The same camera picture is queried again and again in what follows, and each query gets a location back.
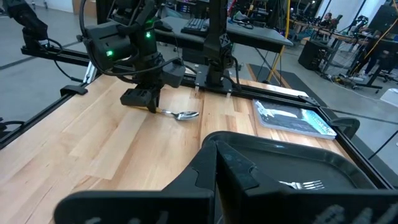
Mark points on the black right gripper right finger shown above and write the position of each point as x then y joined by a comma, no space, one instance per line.
245,189

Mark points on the black keyboard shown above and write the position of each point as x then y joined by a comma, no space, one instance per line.
194,26

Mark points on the black hazard-striped floor mat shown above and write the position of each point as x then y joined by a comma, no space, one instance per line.
280,77

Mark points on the black cabinet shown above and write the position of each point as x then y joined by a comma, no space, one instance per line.
314,54

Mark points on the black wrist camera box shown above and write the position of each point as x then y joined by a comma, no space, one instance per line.
173,74

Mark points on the black frame clamp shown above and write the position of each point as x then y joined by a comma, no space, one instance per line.
345,124
73,90

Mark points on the black metal table frame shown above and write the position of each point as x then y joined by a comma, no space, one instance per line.
280,95

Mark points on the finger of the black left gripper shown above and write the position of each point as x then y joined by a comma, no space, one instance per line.
135,98
154,101

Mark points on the blue and white book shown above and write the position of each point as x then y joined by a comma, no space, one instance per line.
292,119

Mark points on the dark desk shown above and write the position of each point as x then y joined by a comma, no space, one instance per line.
252,34

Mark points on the black square tray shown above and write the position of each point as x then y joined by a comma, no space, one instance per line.
295,161

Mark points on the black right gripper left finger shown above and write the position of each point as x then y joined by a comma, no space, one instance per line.
186,202

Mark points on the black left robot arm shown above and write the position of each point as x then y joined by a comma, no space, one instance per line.
217,46

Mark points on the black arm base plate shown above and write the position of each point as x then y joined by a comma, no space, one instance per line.
203,79

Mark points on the person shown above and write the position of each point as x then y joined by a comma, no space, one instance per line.
327,19

